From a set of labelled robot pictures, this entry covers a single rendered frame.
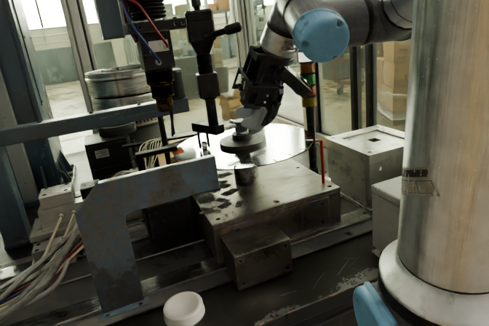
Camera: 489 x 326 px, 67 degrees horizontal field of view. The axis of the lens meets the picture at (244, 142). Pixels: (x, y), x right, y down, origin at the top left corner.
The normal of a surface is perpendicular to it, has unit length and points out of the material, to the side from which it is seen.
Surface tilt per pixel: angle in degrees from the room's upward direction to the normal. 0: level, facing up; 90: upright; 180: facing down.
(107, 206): 90
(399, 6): 111
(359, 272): 0
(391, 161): 90
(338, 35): 116
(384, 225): 90
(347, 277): 0
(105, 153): 90
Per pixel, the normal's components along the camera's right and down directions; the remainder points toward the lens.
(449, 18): -0.82, 0.29
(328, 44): 0.18, 0.66
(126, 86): 0.26, 0.26
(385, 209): -0.92, 0.22
